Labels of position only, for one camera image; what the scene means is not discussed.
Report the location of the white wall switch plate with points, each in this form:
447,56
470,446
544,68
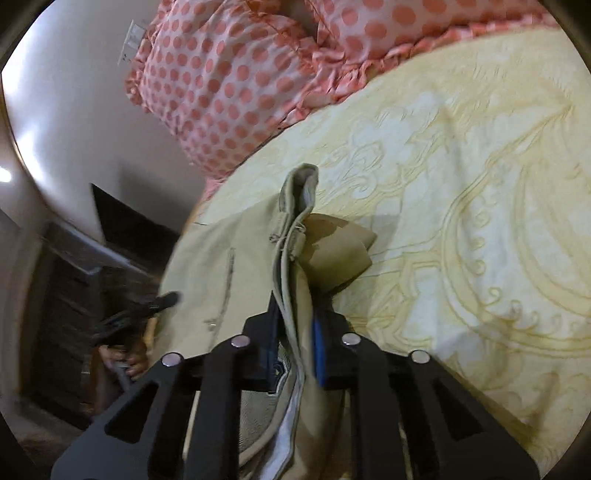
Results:
131,43

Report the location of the khaki beige pants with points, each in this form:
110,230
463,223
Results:
229,270

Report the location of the left pink polka-dot pillow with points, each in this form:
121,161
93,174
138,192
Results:
224,77

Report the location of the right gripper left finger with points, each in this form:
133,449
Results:
181,420

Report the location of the right pink polka-dot pillow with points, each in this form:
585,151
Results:
370,29

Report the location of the person's left hand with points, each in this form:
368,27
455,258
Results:
135,358

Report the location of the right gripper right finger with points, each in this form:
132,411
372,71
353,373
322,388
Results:
411,419

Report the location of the dark wooden furniture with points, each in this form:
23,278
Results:
77,283

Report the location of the pink polka-dot pillow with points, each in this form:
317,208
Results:
370,29
224,77

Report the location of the yellow patterned bedsheet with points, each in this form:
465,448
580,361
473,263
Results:
471,164

